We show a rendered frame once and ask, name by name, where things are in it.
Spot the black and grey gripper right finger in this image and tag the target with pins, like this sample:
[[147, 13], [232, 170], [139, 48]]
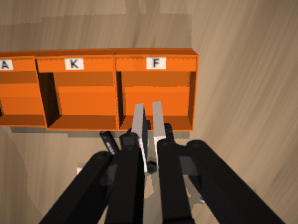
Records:
[[228, 197]]

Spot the orange three-compartment bin rack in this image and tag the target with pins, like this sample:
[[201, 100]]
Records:
[[73, 100]]

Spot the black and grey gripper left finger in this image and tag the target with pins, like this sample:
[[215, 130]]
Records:
[[86, 198]]

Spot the dark grey hex nut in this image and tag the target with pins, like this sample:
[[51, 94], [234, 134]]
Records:
[[151, 167]]

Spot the black aa battery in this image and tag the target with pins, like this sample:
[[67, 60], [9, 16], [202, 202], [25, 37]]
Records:
[[109, 142]]

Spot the white domino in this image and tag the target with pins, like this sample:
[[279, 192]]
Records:
[[79, 168]]

